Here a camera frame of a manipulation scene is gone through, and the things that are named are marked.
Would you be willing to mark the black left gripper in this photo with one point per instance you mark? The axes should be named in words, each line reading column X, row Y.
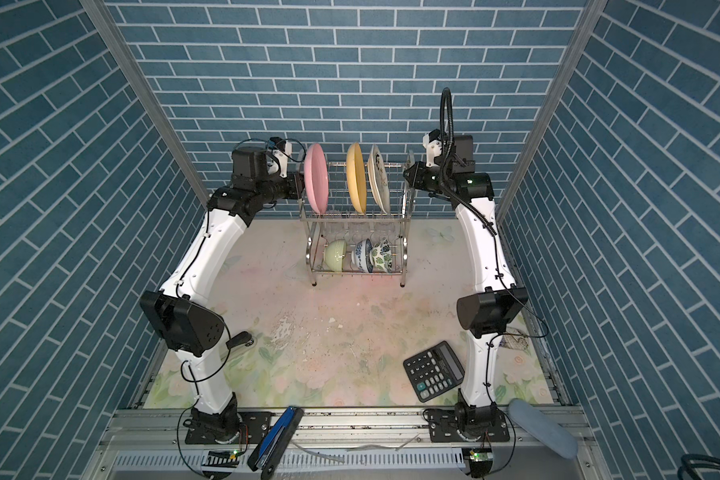
column 293, row 191

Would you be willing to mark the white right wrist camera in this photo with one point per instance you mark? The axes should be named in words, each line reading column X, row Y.
column 433, row 148

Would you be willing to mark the aluminium corner post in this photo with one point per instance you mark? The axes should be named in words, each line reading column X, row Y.
column 572, row 55
column 114, row 40

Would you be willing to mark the green leaf patterned bowl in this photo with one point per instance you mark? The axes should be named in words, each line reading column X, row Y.
column 381, row 257

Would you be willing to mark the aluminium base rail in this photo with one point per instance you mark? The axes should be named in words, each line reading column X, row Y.
column 354, row 443

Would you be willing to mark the black calculator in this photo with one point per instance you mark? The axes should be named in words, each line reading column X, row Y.
column 434, row 371

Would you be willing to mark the pink plastic plate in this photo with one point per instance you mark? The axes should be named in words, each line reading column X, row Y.
column 316, row 179

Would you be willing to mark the aluminium corner post left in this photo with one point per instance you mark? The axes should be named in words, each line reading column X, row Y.
column 114, row 40

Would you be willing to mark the black grey stapler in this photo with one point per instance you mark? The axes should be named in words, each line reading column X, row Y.
column 244, row 338

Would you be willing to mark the blue white patterned bowl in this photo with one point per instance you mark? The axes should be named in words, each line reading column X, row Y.
column 361, row 256

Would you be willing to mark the silver metal dish rack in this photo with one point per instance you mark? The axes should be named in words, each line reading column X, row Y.
column 341, row 221

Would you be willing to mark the light green bowl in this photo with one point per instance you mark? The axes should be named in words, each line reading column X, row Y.
column 334, row 255

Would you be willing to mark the aluminium corner post right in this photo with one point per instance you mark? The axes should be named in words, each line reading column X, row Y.
column 572, row 55

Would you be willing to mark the yellow plastic plate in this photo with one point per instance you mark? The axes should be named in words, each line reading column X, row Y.
column 355, row 176

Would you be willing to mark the blue black stapler tool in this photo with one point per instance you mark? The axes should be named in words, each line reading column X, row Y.
column 267, row 455

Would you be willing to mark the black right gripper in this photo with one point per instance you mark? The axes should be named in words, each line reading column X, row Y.
column 417, row 180

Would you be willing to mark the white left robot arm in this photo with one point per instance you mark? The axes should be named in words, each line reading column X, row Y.
column 179, row 309

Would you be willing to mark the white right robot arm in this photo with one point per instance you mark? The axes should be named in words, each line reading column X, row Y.
column 485, row 313

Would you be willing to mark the grey blue oval pad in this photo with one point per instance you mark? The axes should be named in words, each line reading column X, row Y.
column 542, row 428

